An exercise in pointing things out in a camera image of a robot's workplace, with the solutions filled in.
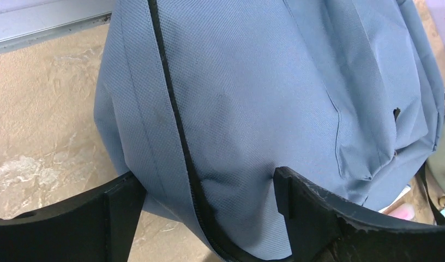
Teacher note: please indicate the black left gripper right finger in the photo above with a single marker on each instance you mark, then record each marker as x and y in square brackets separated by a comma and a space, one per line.
[323, 226]

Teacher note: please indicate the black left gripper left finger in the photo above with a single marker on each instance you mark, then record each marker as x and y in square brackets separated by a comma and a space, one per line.
[96, 225]

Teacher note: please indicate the blue student backpack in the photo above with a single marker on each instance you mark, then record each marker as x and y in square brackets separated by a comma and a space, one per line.
[203, 100]

